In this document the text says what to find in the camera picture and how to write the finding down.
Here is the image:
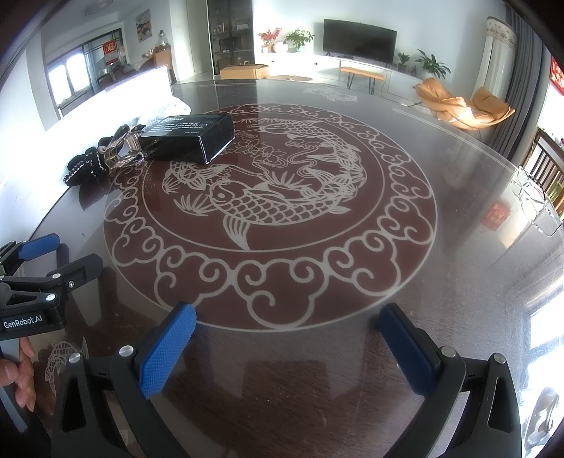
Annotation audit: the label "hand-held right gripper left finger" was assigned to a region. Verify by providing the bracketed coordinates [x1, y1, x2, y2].
[50, 302, 197, 458]

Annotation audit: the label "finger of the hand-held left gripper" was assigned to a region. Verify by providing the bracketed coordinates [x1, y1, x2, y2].
[0, 254, 104, 309]
[0, 233, 61, 276]

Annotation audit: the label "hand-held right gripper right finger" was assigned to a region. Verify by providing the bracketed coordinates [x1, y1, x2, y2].
[378, 303, 523, 458]

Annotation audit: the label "glass patterned desktop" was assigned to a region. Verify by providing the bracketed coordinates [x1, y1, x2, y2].
[0, 76, 564, 458]

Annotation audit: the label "person's left hand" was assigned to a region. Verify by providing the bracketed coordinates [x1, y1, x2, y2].
[0, 337, 37, 413]

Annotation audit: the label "rhinestone buckle accessory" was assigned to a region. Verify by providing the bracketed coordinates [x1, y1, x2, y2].
[98, 124, 149, 178]

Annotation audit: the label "black cardboard box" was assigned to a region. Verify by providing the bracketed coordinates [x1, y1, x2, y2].
[140, 112, 235, 165]

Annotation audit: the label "white plastic bag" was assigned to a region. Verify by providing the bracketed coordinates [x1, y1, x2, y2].
[140, 98, 193, 127]

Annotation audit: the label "wooden sideboard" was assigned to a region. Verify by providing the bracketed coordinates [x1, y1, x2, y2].
[152, 46, 173, 72]

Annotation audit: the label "dark wooden chair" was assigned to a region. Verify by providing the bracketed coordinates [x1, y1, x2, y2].
[522, 128, 564, 209]

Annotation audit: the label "orange lounge chair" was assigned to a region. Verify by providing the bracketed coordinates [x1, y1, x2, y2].
[415, 78, 516, 131]

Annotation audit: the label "brown cardboard box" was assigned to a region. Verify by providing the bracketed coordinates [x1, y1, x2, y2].
[219, 64, 271, 81]

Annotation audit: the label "glass display cabinet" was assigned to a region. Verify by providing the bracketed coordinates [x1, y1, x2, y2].
[207, 0, 256, 76]

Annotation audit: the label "wooden bench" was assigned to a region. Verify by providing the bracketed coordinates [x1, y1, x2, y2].
[340, 66, 387, 94]

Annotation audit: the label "large leafy potted plant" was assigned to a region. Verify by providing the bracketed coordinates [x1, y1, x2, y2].
[414, 48, 453, 81]

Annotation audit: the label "grey curtain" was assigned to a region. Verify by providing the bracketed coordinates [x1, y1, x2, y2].
[489, 8, 552, 165]

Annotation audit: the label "white television cabinet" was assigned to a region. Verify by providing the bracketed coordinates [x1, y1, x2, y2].
[256, 52, 419, 85]

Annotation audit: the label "red flowers in vase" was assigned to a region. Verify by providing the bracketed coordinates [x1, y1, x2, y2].
[258, 27, 283, 54]

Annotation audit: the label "white curtain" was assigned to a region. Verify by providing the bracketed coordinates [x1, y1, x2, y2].
[478, 17, 519, 105]

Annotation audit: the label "black flat television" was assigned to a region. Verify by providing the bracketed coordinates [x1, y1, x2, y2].
[323, 18, 397, 66]

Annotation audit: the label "black studded strap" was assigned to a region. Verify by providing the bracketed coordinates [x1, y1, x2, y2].
[64, 147, 109, 188]

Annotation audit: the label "framed wall painting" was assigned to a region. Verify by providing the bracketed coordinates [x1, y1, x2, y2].
[135, 9, 152, 43]

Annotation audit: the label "red wall hanging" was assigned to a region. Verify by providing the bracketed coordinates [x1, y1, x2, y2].
[548, 55, 564, 96]

